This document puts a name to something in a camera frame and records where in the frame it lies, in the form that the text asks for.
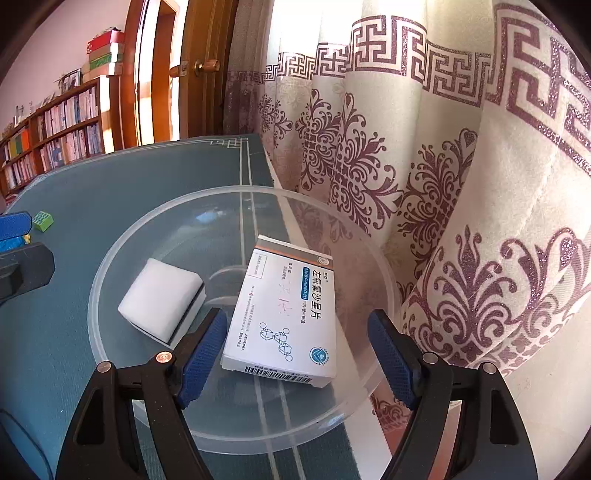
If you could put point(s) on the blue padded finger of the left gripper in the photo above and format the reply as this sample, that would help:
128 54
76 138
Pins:
15 225

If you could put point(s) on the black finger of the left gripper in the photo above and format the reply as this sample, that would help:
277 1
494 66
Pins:
25 269

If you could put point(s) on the green toy brick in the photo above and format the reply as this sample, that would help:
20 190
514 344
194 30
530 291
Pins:
42 221

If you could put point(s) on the wooden bookshelf with books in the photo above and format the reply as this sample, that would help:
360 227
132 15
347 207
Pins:
79 124

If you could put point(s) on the white sponge block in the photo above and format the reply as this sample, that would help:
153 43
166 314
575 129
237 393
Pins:
163 301

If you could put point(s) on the clear round plastic container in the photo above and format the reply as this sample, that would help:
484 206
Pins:
212 233

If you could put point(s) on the stacked boxes on shelf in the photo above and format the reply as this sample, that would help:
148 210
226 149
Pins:
104 55

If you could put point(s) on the white medicine box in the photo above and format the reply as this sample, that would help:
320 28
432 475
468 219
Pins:
284 325

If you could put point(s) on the wooden door with knob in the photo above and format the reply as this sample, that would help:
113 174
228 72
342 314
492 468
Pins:
174 69

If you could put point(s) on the white purple patterned curtain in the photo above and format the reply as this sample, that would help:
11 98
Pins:
456 134

